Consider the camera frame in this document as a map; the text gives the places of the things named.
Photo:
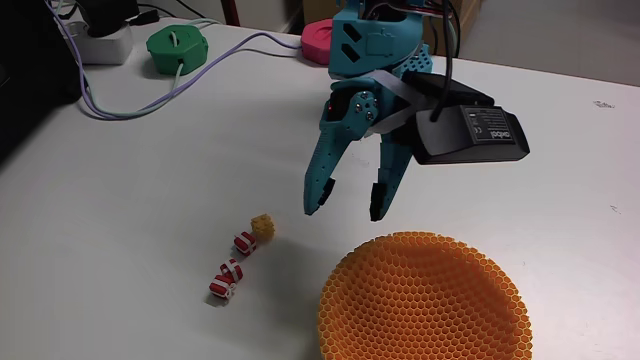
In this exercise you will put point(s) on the yellow studded cube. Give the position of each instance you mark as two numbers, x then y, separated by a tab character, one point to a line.
263	227

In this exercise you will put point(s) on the red white striped cube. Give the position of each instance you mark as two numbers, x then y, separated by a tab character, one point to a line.
232	270
245	243
221	286

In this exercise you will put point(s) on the yellow honeycomb basket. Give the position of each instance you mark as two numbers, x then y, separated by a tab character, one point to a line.
425	300

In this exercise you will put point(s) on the pink octagonal hub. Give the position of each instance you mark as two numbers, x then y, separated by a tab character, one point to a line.
315	42

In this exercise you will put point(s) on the red pole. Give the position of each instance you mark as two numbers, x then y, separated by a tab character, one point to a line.
230	11

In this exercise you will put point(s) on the green octagonal hub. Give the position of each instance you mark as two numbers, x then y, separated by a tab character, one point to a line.
177	47

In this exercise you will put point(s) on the white power strip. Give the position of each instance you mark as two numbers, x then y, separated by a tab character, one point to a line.
107	47

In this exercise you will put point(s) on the black power plug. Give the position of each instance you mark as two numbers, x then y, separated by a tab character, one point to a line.
107	15

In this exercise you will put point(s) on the large black box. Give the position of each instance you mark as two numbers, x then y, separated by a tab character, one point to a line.
30	65

